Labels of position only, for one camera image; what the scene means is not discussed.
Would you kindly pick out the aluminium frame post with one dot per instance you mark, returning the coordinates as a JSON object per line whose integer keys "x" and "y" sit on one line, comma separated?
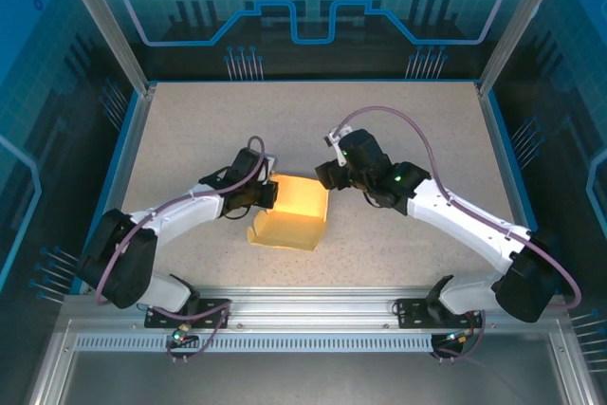
{"x": 109, "y": 25}
{"x": 517, "y": 25}

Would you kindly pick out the small LED connector board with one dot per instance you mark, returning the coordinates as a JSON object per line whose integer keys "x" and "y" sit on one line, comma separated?
{"x": 179, "y": 336}
{"x": 457, "y": 338}

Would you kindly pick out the yellow paper box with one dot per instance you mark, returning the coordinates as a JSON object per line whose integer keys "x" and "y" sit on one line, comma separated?
{"x": 294, "y": 215}

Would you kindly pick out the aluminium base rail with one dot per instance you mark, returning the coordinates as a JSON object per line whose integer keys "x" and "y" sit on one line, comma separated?
{"x": 308, "y": 305}

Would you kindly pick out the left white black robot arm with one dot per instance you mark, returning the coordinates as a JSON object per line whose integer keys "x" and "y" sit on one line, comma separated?
{"x": 189, "y": 210}

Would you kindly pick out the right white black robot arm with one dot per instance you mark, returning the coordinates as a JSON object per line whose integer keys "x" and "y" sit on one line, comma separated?
{"x": 474, "y": 225}

